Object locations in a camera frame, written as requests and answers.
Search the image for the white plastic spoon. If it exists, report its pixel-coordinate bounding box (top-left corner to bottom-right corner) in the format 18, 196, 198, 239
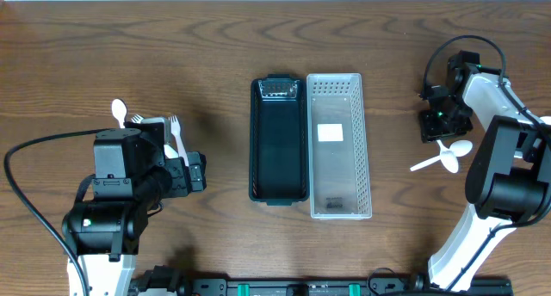
410, 140, 473, 171
111, 98, 127, 128
437, 140, 459, 173

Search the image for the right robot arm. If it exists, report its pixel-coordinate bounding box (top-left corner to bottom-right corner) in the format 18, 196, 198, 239
407, 51, 550, 294

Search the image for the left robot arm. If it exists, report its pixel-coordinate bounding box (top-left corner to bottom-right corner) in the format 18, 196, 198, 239
62, 119, 207, 295

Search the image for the white plastic utensil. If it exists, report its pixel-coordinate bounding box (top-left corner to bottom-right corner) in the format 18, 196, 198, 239
164, 144, 179, 159

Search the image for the white plastic fork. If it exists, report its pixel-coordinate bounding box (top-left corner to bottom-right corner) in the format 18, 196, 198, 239
169, 115, 189, 167
131, 114, 144, 123

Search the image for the white label sticker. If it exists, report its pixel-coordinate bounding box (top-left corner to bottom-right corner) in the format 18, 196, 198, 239
317, 124, 344, 142

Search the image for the black plastic basket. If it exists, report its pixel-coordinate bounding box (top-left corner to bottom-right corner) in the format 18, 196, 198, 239
249, 74, 309, 206

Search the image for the clear perforated plastic basket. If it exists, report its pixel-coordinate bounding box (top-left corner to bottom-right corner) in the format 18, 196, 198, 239
306, 73, 372, 220

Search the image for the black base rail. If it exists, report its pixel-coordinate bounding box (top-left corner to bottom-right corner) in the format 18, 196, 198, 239
128, 264, 516, 296

